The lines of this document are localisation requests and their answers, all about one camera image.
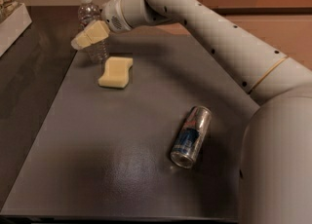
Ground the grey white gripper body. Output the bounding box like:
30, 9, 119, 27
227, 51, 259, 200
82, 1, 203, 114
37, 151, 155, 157
101, 0, 128, 33

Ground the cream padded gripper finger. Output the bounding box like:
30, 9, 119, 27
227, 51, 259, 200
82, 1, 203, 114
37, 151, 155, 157
71, 20, 110, 51

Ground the clear plastic water bottle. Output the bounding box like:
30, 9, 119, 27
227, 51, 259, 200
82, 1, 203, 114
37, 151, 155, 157
78, 0, 109, 63

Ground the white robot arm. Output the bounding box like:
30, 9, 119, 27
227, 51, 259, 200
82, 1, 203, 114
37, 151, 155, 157
71, 0, 312, 224

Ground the yellow sponge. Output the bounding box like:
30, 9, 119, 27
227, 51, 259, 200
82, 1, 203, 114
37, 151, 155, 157
97, 56, 133, 89

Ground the white box with snacks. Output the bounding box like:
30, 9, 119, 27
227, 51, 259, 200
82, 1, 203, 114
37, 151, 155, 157
0, 0, 32, 56

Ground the silver blue drink can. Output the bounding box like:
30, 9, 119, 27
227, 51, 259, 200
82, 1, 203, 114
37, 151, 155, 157
170, 106, 212, 168

